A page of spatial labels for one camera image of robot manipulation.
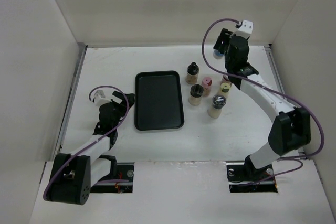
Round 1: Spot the tall blue-band spice jar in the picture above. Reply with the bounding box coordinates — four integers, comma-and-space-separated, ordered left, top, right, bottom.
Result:
213, 49, 224, 59

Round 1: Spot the black grinder-cap spice bottle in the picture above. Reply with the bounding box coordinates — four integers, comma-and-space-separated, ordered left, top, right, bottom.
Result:
188, 84, 204, 106

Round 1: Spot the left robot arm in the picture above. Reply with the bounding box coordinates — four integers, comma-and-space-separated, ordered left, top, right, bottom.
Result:
43, 86, 135, 205

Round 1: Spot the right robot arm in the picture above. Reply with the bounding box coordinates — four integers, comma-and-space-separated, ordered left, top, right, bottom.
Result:
213, 28, 311, 180

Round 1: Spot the purple-lid spice jar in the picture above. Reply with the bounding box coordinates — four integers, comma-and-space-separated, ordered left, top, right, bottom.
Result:
221, 74, 232, 86

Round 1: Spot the black plastic tray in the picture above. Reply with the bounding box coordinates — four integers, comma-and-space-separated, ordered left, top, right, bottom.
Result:
134, 70, 184, 131

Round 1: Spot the yellow-cap spice bottle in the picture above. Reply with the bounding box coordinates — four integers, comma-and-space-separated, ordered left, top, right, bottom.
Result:
217, 82, 231, 99

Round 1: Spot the pink-cap spice bottle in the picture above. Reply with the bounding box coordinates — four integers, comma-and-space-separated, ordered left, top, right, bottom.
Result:
202, 77, 212, 97

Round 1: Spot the black knob-cap spice bottle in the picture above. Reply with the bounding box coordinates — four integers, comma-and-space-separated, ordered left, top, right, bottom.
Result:
186, 62, 199, 85

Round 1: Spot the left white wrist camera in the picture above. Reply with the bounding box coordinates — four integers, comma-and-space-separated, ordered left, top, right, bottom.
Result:
93, 90, 109, 106

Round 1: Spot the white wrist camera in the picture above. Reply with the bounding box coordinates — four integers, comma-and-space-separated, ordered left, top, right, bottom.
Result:
234, 20, 254, 39
93, 90, 109, 106

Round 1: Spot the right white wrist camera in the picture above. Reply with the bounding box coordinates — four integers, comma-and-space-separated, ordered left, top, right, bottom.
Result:
234, 20, 254, 39

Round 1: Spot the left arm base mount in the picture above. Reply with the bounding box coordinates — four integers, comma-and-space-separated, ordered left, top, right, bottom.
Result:
91, 163, 134, 194

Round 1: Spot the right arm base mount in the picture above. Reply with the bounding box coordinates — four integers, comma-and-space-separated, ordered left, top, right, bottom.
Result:
226, 162, 278, 193

